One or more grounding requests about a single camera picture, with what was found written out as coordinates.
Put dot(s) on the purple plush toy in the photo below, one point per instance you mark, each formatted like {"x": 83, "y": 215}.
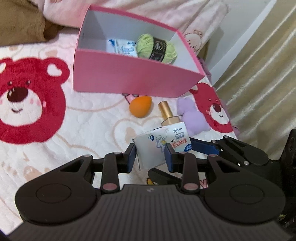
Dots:
{"x": 194, "y": 118}

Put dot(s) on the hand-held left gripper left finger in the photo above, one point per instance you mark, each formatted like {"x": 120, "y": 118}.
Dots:
{"x": 131, "y": 160}

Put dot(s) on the orange makeup sponge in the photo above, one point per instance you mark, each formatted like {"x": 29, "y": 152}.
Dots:
{"x": 140, "y": 107}

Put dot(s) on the brown pillow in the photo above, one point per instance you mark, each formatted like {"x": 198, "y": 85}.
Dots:
{"x": 20, "y": 23}

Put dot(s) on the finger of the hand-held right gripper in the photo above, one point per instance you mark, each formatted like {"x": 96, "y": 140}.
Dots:
{"x": 164, "y": 177}
{"x": 203, "y": 147}

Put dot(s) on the small white wipes pack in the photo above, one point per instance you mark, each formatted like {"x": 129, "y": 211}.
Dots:
{"x": 150, "y": 148}

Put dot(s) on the beige curtain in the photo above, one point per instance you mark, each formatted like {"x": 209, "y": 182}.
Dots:
{"x": 261, "y": 81}

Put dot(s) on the pink cardboard box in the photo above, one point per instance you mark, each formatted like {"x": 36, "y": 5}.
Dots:
{"x": 129, "y": 74}

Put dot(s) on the blue white tissue pack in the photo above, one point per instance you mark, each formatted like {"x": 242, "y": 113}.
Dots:
{"x": 120, "y": 47}

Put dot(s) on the gold capped foundation bottle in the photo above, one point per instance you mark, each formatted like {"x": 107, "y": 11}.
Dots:
{"x": 167, "y": 111}

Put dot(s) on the green yarn ball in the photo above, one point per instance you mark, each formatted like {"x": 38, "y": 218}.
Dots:
{"x": 144, "y": 45}

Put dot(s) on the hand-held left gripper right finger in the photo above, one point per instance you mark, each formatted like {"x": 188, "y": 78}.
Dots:
{"x": 170, "y": 160}

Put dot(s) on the pink printed pillow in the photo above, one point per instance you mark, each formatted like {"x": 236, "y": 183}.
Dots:
{"x": 203, "y": 23}

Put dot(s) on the red bear printed blanket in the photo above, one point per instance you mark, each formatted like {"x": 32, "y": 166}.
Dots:
{"x": 92, "y": 120}

